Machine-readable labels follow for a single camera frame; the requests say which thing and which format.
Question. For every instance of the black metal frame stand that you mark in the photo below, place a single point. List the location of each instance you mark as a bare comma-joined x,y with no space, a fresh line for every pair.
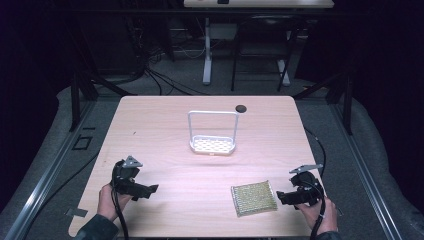
340,93
80,96

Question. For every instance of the white background desk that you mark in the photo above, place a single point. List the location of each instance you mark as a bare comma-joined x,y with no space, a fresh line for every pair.
260,3

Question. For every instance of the black tape square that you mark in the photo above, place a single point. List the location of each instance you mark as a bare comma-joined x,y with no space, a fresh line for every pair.
82,142

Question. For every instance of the person's right hand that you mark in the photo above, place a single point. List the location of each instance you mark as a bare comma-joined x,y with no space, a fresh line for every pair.
316,217

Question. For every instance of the grey tape strip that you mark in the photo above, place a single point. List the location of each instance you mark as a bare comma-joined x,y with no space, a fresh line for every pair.
76,212

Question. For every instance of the black table grommet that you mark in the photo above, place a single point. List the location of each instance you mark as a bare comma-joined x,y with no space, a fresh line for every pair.
240,108

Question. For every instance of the person's left hand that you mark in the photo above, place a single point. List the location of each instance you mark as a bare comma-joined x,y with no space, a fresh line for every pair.
107,204

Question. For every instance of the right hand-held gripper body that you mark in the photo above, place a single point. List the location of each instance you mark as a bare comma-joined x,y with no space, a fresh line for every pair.
306,184

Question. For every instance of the black metal chair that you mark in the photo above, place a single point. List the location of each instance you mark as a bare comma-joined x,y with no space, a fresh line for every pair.
263,43

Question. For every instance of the white sponge holder rack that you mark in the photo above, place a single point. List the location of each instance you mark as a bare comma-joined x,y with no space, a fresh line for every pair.
213,146

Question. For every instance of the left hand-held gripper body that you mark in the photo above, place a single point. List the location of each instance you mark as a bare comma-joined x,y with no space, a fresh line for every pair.
126,174

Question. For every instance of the aluminium floor rail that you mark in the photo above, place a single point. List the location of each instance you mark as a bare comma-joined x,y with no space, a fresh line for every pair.
363,173
43,180

